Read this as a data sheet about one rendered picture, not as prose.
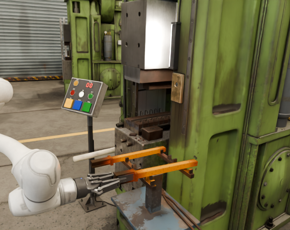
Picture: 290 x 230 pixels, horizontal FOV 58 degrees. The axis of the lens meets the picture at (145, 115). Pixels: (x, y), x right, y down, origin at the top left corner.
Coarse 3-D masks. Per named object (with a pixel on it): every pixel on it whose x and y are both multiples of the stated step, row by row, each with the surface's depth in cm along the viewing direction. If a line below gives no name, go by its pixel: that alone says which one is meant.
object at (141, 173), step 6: (180, 162) 119; (186, 162) 120; (192, 162) 120; (150, 168) 111; (156, 168) 112; (162, 168) 112; (168, 168) 114; (174, 168) 116; (180, 168) 117; (114, 174) 102; (120, 174) 102; (138, 174) 106; (144, 174) 108; (150, 174) 109; (156, 174) 111; (132, 180) 106
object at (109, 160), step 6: (144, 150) 138; (150, 150) 138; (156, 150) 139; (108, 156) 128; (114, 156) 130; (120, 156) 130; (126, 156) 130; (132, 156) 132; (138, 156) 134; (96, 162) 123; (102, 162) 125; (108, 162) 127; (114, 162) 128
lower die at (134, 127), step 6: (150, 114) 202; (156, 114) 199; (162, 114) 196; (126, 120) 187; (138, 120) 179; (144, 120) 181; (150, 120) 183; (156, 120) 183; (162, 120) 185; (126, 126) 188; (132, 126) 181; (138, 126) 174; (144, 126) 177; (138, 132) 175
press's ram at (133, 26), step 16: (144, 0) 149; (160, 0) 152; (128, 16) 166; (144, 16) 151; (160, 16) 155; (176, 16) 162; (128, 32) 168; (144, 32) 154; (160, 32) 158; (128, 48) 171; (144, 48) 156; (160, 48) 161; (128, 64) 174; (144, 64) 158; (160, 64) 164
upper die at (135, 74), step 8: (128, 72) 175; (136, 72) 167; (144, 72) 165; (152, 72) 169; (160, 72) 172; (168, 72) 176; (136, 80) 168; (144, 80) 167; (152, 80) 170; (160, 80) 174; (168, 80) 178
